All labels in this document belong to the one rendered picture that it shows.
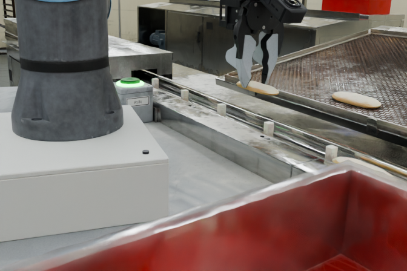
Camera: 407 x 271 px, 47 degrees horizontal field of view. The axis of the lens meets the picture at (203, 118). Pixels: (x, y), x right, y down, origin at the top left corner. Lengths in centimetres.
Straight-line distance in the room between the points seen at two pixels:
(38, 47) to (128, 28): 778
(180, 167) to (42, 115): 23
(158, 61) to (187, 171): 56
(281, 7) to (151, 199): 35
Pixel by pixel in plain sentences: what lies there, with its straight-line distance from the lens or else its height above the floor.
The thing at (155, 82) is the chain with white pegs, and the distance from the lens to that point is 114.
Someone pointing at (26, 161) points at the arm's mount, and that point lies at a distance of 56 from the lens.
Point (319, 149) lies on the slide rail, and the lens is 75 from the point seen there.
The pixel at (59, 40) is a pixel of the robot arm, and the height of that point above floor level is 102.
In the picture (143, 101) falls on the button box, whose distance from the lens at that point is 94.
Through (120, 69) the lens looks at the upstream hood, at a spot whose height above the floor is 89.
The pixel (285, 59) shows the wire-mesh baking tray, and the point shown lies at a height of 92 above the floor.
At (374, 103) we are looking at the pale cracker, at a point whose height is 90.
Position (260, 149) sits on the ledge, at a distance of 70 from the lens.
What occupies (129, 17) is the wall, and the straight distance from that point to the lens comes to 838.
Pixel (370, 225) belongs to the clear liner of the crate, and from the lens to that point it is 49.
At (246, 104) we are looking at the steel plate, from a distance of 112.
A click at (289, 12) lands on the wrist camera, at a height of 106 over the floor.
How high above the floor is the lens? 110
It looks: 16 degrees down
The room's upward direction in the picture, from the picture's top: 1 degrees clockwise
